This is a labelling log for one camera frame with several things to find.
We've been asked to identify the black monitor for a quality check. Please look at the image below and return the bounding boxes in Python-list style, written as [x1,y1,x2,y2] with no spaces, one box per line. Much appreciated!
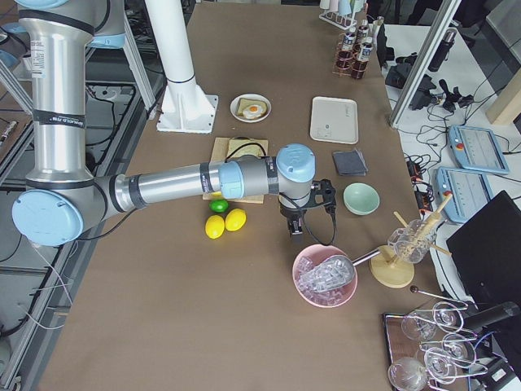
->
[447,191,520,305]

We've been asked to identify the clear glass mug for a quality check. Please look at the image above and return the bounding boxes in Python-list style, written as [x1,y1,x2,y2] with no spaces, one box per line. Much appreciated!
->
[387,219,436,264]

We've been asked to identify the white rectangular tray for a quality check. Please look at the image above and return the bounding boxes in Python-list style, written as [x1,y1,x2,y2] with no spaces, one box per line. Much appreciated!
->
[309,96,359,145]

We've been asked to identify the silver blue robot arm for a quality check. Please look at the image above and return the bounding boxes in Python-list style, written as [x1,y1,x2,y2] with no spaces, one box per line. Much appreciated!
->
[11,1,336,247]

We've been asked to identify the blue teach pendant upper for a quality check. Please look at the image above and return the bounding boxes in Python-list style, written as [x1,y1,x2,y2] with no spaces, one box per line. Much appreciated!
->
[448,125,510,174]

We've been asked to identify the bottle with blue label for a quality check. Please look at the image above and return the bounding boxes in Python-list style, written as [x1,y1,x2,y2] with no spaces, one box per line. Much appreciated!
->
[342,28,357,57]

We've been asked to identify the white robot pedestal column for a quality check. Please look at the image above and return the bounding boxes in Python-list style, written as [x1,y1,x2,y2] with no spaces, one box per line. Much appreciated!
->
[146,0,218,134]

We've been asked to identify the wine glass rack tray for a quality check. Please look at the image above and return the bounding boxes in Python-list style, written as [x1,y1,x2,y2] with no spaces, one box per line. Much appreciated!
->
[383,300,489,390]

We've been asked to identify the aluminium frame post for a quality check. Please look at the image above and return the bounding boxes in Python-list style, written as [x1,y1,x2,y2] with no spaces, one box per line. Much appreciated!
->
[389,0,461,129]

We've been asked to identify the pink bowl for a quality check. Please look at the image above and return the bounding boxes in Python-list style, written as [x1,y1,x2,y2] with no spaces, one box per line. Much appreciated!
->
[292,244,357,308]

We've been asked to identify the wooden cup stand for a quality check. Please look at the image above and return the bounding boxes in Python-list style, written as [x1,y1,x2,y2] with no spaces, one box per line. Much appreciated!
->
[370,192,453,288]

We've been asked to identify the yellow lemon right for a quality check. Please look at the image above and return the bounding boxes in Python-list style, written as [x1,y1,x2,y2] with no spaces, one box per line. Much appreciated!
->
[225,209,247,231]

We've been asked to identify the blue teach pendant lower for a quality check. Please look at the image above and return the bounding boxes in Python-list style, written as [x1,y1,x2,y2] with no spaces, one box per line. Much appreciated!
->
[436,167,493,224]

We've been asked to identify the wooden cutting board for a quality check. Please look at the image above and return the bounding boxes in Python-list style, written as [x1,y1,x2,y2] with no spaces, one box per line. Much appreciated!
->
[202,137,264,204]

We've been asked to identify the yellow lemon left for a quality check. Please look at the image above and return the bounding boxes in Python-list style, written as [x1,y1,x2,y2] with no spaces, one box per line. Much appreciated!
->
[204,215,225,239]

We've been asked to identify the white round plate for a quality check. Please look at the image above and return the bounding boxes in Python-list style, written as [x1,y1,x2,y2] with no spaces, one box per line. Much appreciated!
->
[230,94,272,123]

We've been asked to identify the fried egg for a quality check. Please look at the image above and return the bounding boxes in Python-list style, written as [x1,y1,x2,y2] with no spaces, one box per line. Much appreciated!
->
[242,103,265,120]

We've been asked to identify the yellow lemon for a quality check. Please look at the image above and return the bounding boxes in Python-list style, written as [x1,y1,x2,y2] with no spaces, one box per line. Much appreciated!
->
[225,209,247,231]
[204,215,225,239]

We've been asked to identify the blue teach pendant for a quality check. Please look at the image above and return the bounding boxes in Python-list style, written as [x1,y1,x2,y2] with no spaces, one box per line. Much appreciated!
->
[436,167,493,224]
[448,125,510,174]

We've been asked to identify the green ceramic bowl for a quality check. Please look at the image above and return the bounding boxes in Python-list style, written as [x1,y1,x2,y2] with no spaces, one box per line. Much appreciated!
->
[343,182,380,216]

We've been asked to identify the black thermos bottle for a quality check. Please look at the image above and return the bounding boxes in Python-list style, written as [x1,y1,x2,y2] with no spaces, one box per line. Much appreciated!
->
[427,29,457,72]

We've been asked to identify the bread slice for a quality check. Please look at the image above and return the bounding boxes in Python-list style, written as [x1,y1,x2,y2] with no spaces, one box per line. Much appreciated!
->
[225,138,269,159]
[236,98,268,118]

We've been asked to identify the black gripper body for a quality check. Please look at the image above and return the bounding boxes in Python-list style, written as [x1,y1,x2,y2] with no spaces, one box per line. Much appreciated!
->
[279,179,336,221]

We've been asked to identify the white dish rack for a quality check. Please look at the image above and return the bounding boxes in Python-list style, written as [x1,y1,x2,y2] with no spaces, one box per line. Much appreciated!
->
[319,0,366,31]

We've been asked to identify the green lime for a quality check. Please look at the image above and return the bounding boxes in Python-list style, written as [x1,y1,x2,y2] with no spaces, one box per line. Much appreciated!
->
[209,199,229,213]

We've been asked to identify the metal ice scoop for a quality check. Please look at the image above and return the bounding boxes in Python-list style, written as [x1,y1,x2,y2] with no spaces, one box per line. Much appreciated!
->
[299,249,381,293]

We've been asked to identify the grey folded cloth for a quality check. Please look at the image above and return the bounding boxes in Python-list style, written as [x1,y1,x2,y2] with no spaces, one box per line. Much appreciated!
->
[332,149,368,176]

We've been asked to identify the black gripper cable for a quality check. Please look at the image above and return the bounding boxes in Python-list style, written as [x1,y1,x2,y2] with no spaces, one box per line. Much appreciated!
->
[278,183,337,248]

